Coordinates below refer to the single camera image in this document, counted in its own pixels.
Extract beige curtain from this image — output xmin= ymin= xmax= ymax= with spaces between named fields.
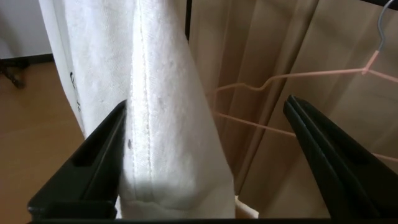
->
xmin=174 ymin=0 xmax=398 ymax=218

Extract black stand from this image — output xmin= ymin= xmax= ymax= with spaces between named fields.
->
xmin=0 ymin=57 xmax=31 ymax=90

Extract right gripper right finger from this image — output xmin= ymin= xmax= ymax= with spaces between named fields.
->
xmin=282 ymin=95 xmax=398 ymax=219

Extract white printed t-shirt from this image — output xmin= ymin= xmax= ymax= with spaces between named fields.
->
xmin=39 ymin=0 xmax=236 ymax=220

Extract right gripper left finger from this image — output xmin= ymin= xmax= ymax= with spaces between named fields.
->
xmin=27 ymin=99 xmax=128 ymax=220

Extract pink clothes hanger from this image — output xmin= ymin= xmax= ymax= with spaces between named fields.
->
xmin=213 ymin=0 xmax=398 ymax=162

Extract black clothes rack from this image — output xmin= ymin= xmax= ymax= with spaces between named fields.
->
xmin=185 ymin=0 xmax=398 ymax=41

